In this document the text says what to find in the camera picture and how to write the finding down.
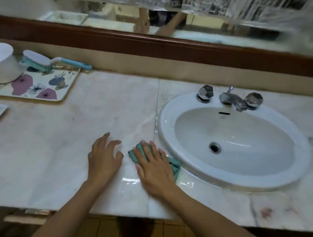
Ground wooden cabinet drawer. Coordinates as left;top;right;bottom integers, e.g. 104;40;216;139
3;206;55;228

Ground wall mirror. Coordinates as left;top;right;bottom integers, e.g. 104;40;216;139
0;0;313;57

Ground faceted chrome tap knob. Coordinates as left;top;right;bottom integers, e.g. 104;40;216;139
196;84;215;104
243;91;264;111

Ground person's right forearm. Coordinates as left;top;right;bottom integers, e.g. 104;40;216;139
161;183;302;237

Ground white plastic pot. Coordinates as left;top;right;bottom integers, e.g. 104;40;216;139
0;42;26;86

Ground metal sink drain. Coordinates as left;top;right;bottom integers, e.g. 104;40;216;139
208;142;222;155

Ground teal cleaning cloth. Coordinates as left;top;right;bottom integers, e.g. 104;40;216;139
126;140;183;182

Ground blue handled scrub brush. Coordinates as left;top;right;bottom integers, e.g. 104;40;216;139
20;49;94;78

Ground chrome faucet spout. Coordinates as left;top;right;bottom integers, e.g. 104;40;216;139
218;85;250;113

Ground brown wooden mirror frame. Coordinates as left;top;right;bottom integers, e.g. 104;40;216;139
0;14;313;79

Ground white oval sink basin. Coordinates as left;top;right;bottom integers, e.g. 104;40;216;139
152;88;313;197

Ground floral print tray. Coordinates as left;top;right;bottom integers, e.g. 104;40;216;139
0;60;81;104

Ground person's left hand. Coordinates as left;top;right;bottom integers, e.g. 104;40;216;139
85;131;126;188

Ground person's right hand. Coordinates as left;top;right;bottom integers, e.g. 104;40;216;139
128;139;184;201

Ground person's left forearm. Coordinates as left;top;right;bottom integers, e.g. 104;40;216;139
29;172;110;237

